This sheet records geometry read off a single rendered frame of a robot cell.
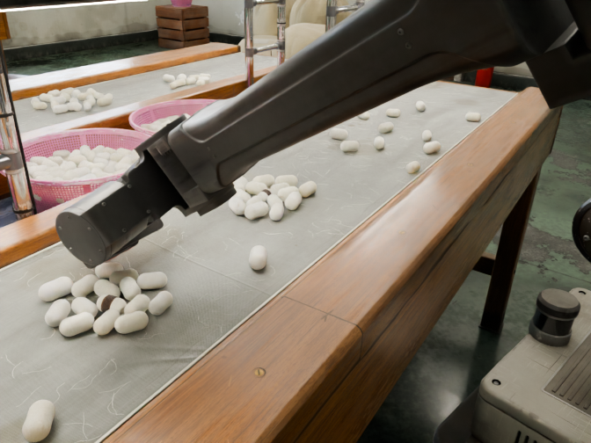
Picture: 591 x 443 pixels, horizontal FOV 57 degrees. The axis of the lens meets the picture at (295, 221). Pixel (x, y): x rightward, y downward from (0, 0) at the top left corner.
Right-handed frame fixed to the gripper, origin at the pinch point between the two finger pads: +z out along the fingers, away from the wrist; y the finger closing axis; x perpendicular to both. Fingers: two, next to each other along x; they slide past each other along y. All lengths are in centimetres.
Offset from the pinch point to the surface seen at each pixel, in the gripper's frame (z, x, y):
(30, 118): 46, -38, -32
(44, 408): -14.1, 12.2, 18.5
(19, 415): -10.7, 11.8, 19.2
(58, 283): -3.4, 2.8, 6.8
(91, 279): -4.7, 4.2, 4.0
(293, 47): 136, -81, -288
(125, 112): 30, -27, -42
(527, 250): 27, 77, -180
